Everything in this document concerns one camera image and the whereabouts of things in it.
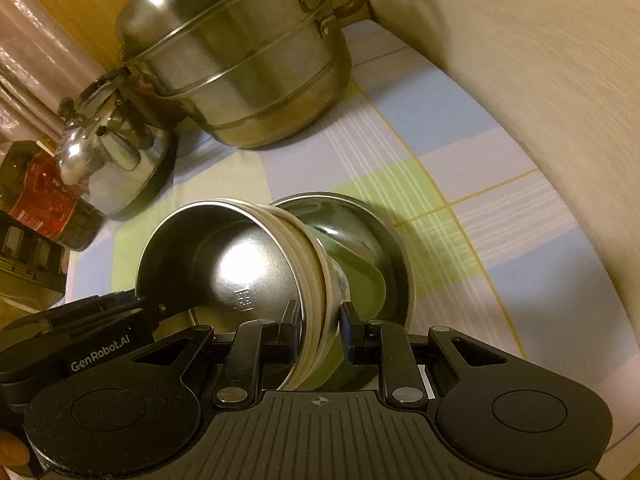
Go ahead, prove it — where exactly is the steel steamer pot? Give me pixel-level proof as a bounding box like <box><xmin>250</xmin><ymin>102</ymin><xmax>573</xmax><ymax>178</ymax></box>
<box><xmin>116</xmin><ymin>0</ymin><xmax>373</xmax><ymax>150</ymax></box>

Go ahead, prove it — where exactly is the small steel bowl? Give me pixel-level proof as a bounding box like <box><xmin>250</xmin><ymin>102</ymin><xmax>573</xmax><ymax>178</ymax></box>
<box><xmin>136</xmin><ymin>201</ymin><xmax>306</xmax><ymax>361</ymax></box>

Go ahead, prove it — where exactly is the steel kettle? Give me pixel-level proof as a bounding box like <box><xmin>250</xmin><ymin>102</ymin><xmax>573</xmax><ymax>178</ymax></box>
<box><xmin>54</xmin><ymin>67</ymin><xmax>180</xmax><ymax>221</ymax></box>

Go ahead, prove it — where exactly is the person's left hand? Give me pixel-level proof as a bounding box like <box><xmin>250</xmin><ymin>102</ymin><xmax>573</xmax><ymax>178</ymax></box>
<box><xmin>0</xmin><ymin>430</ymin><xmax>31</xmax><ymax>467</ymax></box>

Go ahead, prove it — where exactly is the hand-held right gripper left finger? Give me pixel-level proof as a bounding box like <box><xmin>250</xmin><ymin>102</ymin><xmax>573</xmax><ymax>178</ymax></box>
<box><xmin>132</xmin><ymin>300</ymin><xmax>302</xmax><ymax>409</ymax></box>

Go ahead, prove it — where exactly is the black folding cart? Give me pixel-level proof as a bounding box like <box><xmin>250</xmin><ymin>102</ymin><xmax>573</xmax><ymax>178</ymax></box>
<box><xmin>0</xmin><ymin>210</ymin><xmax>68</xmax><ymax>291</ymax></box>

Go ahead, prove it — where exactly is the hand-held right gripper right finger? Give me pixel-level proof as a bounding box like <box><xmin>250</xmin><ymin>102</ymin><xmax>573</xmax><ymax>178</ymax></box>
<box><xmin>340</xmin><ymin>305</ymin><xmax>516</xmax><ymax>406</ymax></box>

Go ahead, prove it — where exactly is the plaid tablecloth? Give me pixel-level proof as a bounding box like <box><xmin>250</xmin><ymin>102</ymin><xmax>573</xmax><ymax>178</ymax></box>
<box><xmin>62</xmin><ymin>19</ymin><xmax>626</xmax><ymax>396</ymax></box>

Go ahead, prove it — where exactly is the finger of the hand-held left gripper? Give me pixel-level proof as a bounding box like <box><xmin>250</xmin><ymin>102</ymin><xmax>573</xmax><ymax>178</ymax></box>
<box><xmin>27</xmin><ymin>290</ymin><xmax>169</xmax><ymax>332</ymax></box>

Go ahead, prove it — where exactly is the green square plate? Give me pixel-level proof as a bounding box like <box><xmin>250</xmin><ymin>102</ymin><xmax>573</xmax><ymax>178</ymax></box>
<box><xmin>312</xmin><ymin>225</ymin><xmax>388</xmax><ymax>391</ymax></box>

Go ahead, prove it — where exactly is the cream ribbed plastic bowl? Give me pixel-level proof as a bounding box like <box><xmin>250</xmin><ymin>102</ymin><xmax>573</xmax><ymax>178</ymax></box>
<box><xmin>225</xmin><ymin>199</ymin><xmax>327</xmax><ymax>392</ymax></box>

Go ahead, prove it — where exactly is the cooking oil bottle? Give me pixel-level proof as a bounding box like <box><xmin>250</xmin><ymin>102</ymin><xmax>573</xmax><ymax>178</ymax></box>
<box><xmin>0</xmin><ymin>141</ymin><xmax>106</xmax><ymax>252</ymax></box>

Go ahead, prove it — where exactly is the patterned curtain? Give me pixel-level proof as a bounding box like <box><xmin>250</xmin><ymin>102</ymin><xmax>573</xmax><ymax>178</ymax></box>
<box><xmin>0</xmin><ymin>0</ymin><xmax>131</xmax><ymax>156</ymax></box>

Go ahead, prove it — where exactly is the steel basin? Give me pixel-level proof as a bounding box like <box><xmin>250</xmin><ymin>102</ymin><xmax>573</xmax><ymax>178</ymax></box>
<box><xmin>270</xmin><ymin>192</ymin><xmax>416</xmax><ymax>391</ymax></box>

